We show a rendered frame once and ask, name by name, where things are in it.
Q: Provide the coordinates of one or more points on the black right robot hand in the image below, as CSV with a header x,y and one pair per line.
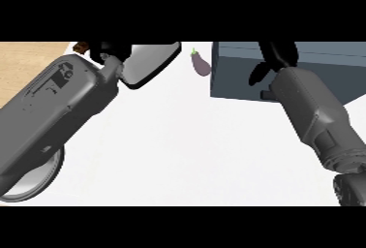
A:
x,y
279,53

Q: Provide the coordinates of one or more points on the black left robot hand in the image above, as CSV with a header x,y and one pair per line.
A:
x,y
111,47

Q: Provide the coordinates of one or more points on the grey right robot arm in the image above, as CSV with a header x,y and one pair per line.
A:
x,y
315,116

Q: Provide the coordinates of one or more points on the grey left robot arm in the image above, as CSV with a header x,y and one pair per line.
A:
x,y
52,106

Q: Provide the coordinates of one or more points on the dark grey-blue drawer box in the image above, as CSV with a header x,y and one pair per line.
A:
x,y
236,79

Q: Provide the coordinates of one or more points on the small brown object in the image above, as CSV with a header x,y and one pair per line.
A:
x,y
81,47

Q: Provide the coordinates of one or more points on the grey tray with black rim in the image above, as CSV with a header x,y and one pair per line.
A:
x,y
152,61

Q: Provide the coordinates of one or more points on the purple eggplant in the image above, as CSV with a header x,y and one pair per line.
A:
x,y
201,64

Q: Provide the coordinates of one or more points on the grey round plate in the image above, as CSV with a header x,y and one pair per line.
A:
x,y
34,186

